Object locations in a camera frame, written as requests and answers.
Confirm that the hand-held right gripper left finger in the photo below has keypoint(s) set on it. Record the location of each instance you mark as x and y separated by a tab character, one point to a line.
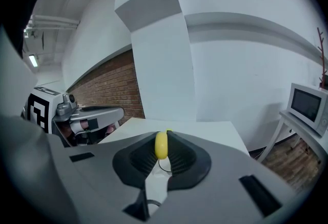
102	166

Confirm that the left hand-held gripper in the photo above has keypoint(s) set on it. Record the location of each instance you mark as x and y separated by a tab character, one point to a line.
38	110

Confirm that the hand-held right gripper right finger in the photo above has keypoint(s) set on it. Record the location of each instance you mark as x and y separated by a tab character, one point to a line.
217	179

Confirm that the yellow plastic brush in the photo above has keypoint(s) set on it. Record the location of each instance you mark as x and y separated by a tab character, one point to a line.
161	144

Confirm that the person's left hand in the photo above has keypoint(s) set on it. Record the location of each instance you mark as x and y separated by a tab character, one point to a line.
110	129

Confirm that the fluorescent ceiling light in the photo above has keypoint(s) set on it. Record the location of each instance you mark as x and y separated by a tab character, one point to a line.
33	61

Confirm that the long white side desk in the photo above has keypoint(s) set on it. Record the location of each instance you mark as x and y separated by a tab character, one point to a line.
287	119

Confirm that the white ceiling pipes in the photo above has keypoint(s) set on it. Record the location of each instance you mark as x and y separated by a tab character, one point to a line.
51	20

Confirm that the silver microwave oven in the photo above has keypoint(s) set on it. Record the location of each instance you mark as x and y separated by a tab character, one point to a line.
307	106

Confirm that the person's black clothing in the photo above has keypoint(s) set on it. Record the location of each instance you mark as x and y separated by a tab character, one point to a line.
20	12

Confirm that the brown branch coat rack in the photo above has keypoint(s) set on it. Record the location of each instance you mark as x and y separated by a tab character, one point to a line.
323	64

